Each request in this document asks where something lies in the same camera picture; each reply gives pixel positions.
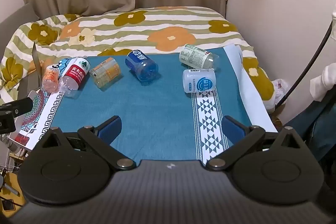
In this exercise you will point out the mandala print board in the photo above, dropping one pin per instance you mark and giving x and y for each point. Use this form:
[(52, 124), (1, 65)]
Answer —
[(39, 112)]

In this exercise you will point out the white cloth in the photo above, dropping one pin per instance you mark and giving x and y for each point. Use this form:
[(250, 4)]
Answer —
[(324, 82)]

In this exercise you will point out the white light-blue label plastic cup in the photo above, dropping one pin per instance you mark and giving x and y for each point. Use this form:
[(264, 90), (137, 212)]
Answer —
[(199, 81)]

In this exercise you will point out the floral striped blanket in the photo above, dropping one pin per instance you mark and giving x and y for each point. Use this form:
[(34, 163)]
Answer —
[(157, 27)]

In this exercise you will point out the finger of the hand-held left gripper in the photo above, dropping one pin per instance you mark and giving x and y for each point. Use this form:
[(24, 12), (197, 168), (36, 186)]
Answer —
[(19, 106)]

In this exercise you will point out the yellow orange label plastic cup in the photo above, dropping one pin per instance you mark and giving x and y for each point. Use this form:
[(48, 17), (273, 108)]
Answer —
[(105, 73)]

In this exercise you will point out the clear plastic bag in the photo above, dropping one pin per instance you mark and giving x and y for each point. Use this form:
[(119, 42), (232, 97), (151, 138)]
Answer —
[(281, 85)]

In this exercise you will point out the teal mat with patterned stripe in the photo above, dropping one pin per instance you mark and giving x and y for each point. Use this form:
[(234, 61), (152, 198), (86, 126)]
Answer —
[(147, 108)]

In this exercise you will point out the green label clear plastic cup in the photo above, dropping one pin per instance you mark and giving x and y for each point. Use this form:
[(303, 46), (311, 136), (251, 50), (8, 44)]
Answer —
[(198, 56)]

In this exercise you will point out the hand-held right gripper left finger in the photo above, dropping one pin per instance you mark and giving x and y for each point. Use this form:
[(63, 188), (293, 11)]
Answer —
[(112, 129)]

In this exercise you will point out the grey headboard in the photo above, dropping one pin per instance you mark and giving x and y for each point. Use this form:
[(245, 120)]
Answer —
[(13, 19)]

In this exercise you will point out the red label clear plastic cup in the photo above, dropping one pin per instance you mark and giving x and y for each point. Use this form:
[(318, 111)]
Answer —
[(74, 75)]

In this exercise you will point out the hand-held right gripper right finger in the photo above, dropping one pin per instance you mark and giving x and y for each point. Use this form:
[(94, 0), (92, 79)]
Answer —
[(233, 130)]

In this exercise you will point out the dark blue cloth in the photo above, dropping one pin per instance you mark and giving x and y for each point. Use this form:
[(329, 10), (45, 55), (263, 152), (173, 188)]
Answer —
[(321, 121)]

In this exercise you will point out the small orange label plastic cup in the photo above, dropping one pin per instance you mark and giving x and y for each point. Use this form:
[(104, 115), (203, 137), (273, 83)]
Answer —
[(50, 78)]

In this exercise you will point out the blue label clear plastic cup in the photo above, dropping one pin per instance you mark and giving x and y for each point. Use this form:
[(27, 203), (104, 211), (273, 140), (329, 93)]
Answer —
[(141, 65)]

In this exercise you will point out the blue and white label cup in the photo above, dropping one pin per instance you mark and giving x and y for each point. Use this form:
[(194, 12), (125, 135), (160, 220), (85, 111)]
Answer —
[(62, 63)]

